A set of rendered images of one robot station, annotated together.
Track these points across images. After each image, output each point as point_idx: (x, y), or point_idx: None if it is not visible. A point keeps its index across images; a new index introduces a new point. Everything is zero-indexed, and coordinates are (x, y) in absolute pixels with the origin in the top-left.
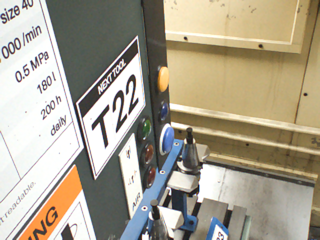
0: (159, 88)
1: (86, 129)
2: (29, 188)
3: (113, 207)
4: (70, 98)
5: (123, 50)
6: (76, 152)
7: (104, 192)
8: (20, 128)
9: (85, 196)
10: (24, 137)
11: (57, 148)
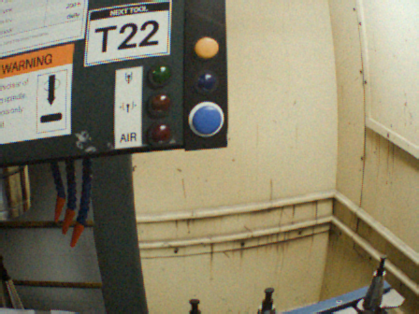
0: (195, 50)
1: (90, 29)
2: (45, 34)
3: (95, 109)
4: (86, 7)
5: (149, 2)
6: (78, 36)
7: (90, 85)
8: (54, 6)
9: (73, 71)
10: (54, 10)
11: (66, 26)
